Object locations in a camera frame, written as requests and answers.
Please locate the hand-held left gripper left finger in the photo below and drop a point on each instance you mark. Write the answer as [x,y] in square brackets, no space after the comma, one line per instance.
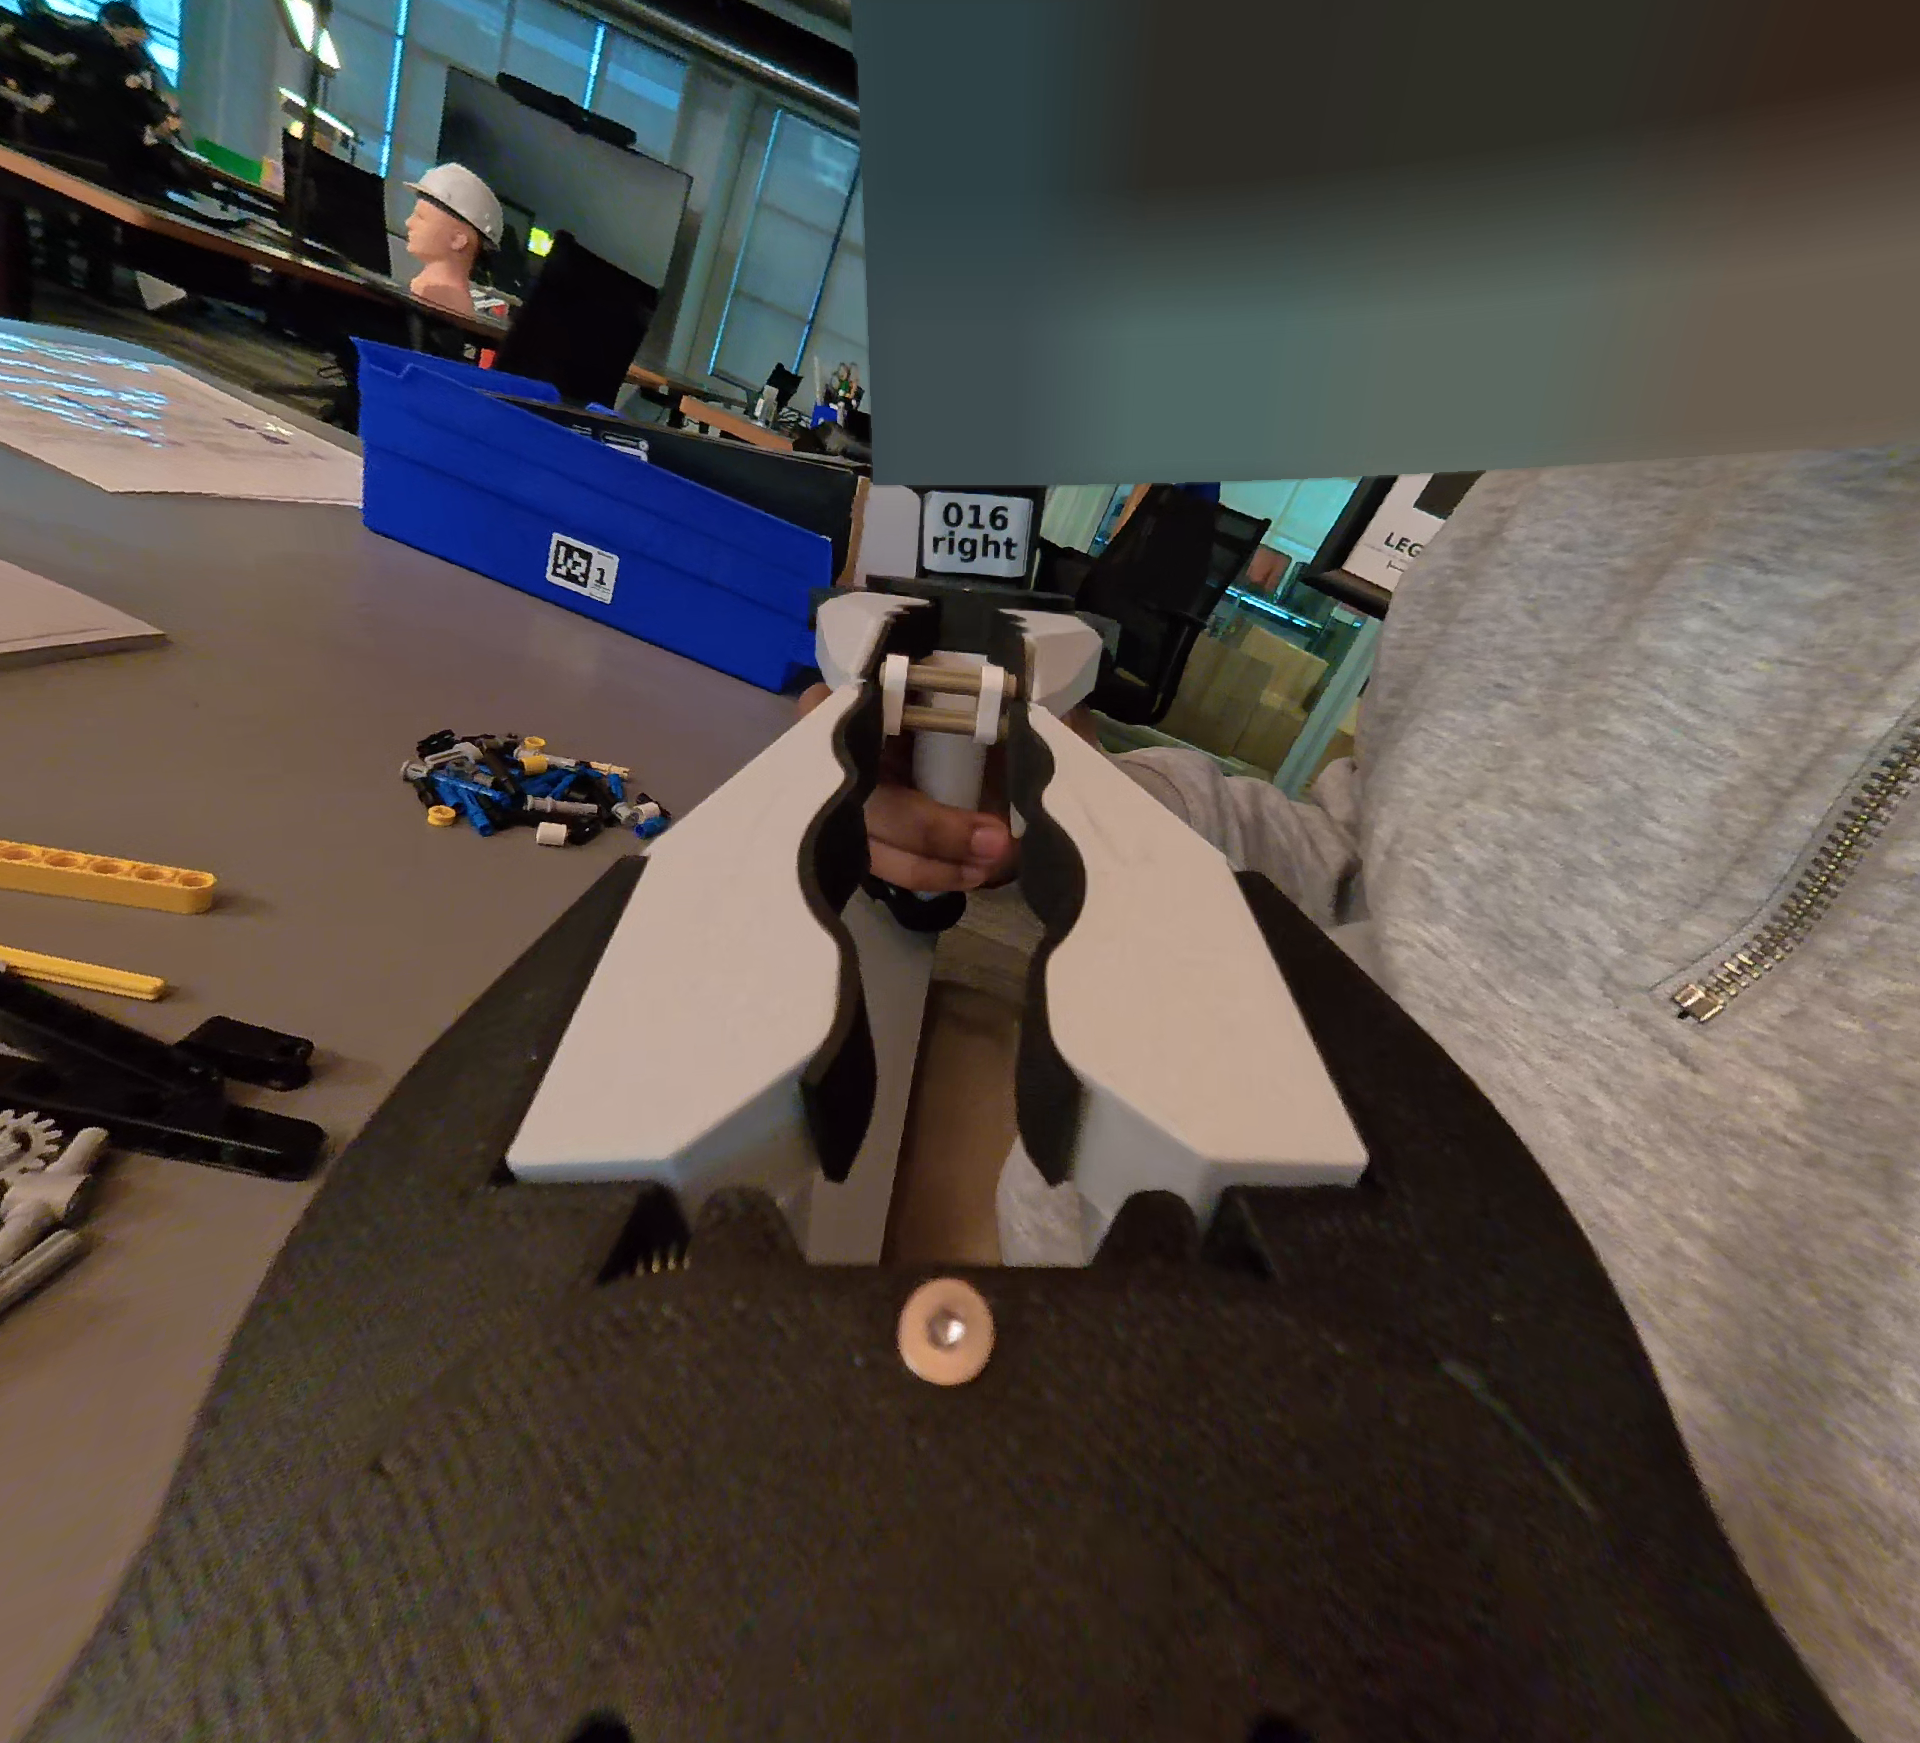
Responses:
[689,1007]

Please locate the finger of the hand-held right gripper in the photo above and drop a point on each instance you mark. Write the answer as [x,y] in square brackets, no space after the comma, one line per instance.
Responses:
[841,646]
[1066,656]

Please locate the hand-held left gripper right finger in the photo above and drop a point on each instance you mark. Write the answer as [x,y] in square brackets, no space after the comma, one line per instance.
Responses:
[1198,1023]

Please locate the tan and white lego assembly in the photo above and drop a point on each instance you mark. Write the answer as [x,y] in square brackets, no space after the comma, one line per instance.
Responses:
[945,679]

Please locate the pile of small lego pins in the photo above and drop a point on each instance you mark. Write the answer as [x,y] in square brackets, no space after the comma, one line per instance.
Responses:
[525,783]

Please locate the person's right forearm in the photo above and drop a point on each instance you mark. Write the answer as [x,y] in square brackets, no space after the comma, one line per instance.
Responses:
[1262,806]

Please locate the pile of large lego parts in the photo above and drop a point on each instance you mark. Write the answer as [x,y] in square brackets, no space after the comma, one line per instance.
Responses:
[184,1096]

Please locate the long yellow lego beam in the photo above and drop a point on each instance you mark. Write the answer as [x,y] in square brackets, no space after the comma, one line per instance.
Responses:
[104,878]

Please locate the thin yellow lego axle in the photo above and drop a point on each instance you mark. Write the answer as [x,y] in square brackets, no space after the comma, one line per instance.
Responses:
[85,973]

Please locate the lego instruction booklet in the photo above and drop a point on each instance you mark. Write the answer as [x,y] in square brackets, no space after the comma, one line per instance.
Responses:
[62,618]

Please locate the person's right hand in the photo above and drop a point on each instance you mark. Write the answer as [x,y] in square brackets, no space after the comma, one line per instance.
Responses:
[935,849]

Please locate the black mesh office chair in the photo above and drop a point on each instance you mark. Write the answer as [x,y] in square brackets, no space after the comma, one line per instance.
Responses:
[1163,588]

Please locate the cardboard box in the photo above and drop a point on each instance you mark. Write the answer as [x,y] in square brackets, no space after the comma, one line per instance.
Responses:
[1245,701]

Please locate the white sign board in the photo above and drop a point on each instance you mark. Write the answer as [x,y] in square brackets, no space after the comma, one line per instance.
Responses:
[1403,545]

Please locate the blue plastic bin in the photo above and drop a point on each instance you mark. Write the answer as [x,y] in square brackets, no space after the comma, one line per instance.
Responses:
[481,485]

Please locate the black computer monitor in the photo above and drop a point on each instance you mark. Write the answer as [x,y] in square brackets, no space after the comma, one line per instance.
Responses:
[578,319]
[339,206]

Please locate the large display screen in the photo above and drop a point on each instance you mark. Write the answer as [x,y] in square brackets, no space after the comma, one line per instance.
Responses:
[587,184]

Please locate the mannequin head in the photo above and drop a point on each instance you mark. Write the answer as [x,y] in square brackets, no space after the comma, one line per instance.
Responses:
[441,257]

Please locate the white hard hat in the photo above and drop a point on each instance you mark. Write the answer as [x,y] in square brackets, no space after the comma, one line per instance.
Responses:
[465,197]

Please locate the black video bar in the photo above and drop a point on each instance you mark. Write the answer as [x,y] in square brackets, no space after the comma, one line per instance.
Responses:
[562,108]

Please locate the printed paper sheet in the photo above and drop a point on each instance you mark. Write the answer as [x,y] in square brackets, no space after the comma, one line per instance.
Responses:
[151,422]

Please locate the wooden office desk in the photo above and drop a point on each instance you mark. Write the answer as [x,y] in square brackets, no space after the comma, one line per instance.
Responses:
[184,226]

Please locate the standing lamp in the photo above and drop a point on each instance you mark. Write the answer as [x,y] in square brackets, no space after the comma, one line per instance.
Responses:
[312,31]

